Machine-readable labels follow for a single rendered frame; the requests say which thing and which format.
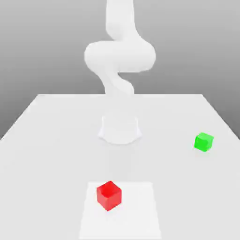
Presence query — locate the small red cube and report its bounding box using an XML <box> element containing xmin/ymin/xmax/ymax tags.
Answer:
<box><xmin>96</xmin><ymin>180</ymin><xmax>122</xmax><ymax>212</ymax></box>

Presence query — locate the small green cube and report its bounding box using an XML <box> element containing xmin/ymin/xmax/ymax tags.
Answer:
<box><xmin>194</xmin><ymin>132</ymin><xmax>215</xmax><ymax>153</ymax></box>

